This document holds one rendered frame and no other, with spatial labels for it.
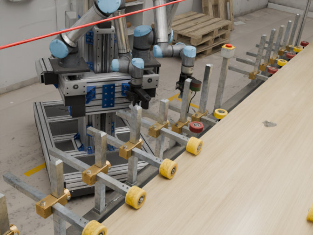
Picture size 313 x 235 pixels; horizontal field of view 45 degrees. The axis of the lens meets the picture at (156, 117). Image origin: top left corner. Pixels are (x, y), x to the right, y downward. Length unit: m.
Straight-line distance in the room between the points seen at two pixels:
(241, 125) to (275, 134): 0.20
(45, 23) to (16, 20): 0.38
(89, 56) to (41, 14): 1.95
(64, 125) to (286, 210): 2.25
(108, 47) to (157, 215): 1.40
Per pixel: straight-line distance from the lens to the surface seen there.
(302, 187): 1.91
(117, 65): 2.27
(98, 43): 2.57
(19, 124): 3.92
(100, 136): 1.58
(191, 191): 1.70
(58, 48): 2.29
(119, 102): 2.67
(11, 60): 4.49
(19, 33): 4.46
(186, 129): 2.21
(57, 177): 1.47
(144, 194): 1.56
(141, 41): 2.56
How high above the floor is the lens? 1.99
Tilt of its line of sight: 29 degrees down
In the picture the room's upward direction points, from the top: 6 degrees clockwise
